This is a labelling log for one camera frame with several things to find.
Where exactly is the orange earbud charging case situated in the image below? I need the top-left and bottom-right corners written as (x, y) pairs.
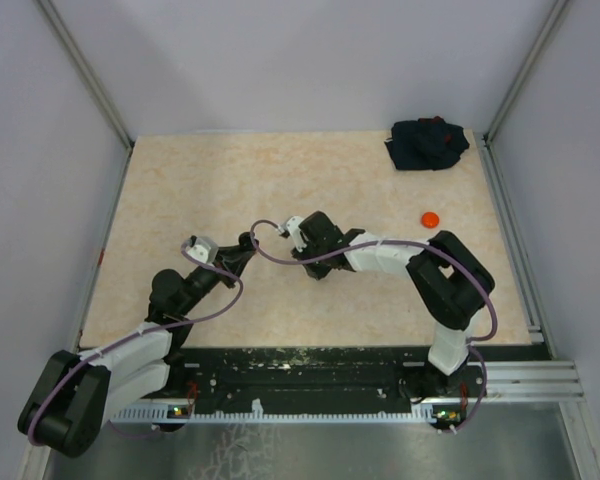
top-left (421, 212), bottom-right (440, 229)

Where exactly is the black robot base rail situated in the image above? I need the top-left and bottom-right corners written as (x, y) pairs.
top-left (146, 347), bottom-right (485, 415)

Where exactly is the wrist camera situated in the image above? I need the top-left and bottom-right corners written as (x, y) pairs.
top-left (181, 235), bottom-right (219, 265)
top-left (277, 216), bottom-right (306, 252)

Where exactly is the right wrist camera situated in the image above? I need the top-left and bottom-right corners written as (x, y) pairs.
top-left (277, 216), bottom-right (306, 252)

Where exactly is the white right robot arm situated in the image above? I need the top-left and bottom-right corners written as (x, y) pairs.
top-left (281, 211), bottom-right (495, 396)

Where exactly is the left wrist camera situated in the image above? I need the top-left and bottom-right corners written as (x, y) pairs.
top-left (181, 235), bottom-right (219, 265)

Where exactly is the dark crumpled cloth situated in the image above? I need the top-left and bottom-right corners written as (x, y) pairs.
top-left (385, 116), bottom-right (470, 171)

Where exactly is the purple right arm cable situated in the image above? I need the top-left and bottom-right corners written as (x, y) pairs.
top-left (249, 218), bottom-right (499, 435)

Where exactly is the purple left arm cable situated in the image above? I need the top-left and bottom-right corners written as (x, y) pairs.
top-left (28, 238), bottom-right (245, 447)

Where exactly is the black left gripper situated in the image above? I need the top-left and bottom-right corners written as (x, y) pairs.
top-left (178, 243), bottom-right (254, 315)

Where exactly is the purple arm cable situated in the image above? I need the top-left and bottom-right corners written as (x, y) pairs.
top-left (28, 238), bottom-right (245, 447)
top-left (249, 218), bottom-right (499, 435)

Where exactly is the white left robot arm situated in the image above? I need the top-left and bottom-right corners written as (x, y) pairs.
top-left (17, 232), bottom-right (257, 458)

